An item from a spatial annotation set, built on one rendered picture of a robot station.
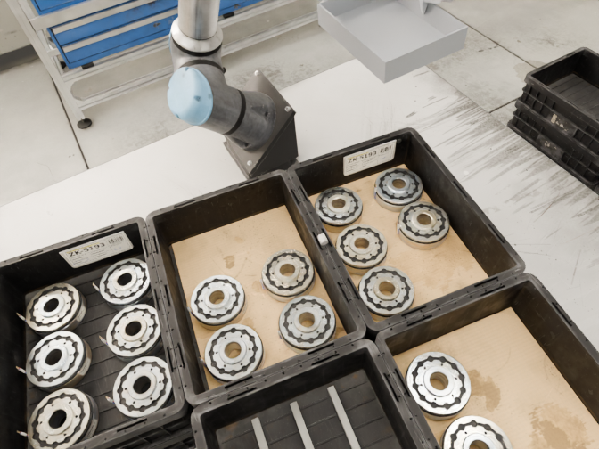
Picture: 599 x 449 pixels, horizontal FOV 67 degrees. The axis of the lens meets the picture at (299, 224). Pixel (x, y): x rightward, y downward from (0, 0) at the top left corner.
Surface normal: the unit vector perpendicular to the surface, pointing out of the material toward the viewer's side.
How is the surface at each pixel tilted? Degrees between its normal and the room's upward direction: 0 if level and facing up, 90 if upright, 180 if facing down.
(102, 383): 0
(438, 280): 0
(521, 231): 0
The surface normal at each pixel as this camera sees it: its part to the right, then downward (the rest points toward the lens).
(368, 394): -0.07, -0.59
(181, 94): -0.62, 0.00
